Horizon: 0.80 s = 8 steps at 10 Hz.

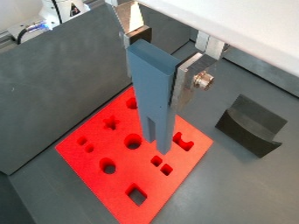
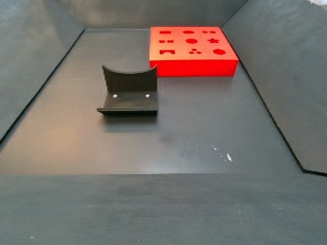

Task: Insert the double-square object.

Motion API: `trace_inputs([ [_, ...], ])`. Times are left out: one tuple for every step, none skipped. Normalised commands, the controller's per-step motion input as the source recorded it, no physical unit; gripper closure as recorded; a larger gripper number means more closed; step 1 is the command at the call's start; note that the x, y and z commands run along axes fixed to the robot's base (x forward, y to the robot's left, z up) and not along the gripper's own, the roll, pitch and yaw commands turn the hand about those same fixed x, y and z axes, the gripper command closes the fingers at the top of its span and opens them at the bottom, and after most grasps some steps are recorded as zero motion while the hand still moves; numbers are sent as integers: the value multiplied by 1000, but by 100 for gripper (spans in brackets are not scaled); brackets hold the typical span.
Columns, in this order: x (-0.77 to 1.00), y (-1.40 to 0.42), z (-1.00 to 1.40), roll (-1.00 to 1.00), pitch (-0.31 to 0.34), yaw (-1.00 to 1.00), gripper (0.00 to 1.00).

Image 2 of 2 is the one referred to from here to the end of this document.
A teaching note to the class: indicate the black curved holder stand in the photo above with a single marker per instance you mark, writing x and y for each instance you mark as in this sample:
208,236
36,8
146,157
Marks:
130,86

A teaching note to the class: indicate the red shape-sorter block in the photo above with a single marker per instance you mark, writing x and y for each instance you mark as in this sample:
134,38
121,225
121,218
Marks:
190,52

